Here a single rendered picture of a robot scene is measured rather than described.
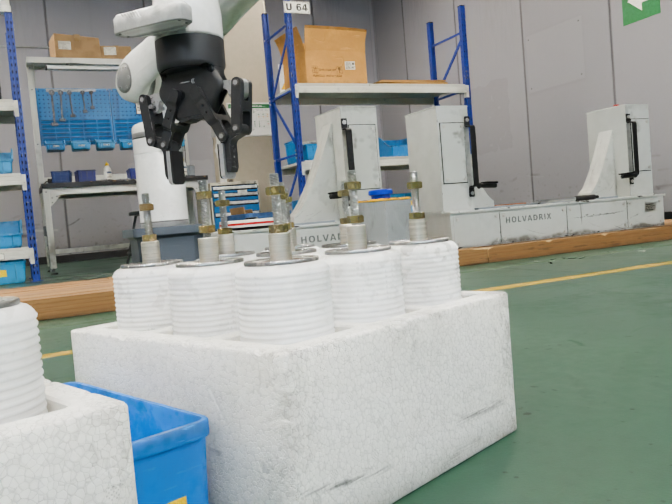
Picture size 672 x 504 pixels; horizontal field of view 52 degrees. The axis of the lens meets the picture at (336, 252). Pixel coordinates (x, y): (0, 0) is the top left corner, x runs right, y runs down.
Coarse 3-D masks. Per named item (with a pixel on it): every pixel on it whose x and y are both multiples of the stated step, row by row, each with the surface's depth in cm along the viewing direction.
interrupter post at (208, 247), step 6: (198, 240) 76; (204, 240) 75; (210, 240) 76; (216, 240) 76; (198, 246) 76; (204, 246) 75; (210, 246) 76; (216, 246) 76; (204, 252) 76; (210, 252) 76; (216, 252) 76; (204, 258) 76; (210, 258) 76; (216, 258) 76
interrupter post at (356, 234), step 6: (348, 228) 76; (354, 228) 76; (360, 228) 76; (348, 234) 77; (354, 234) 76; (360, 234) 76; (348, 240) 77; (354, 240) 76; (360, 240) 76; (366, 240) 77; (348, 246) 77; (354, 246) 76; (360, 246) 76; (366, 246) 77
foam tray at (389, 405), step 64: (384, 320) 71; (448, 320) 77; (128, 384) 76; (192, 384) 68; (256, 384) 61; (320, 384) 61; (384, 384) 68; (448, 384) 76; (512, 384) 87; (256, 448) 62; (320, 448) 61; (384, 448) 68; (448, 448) 76
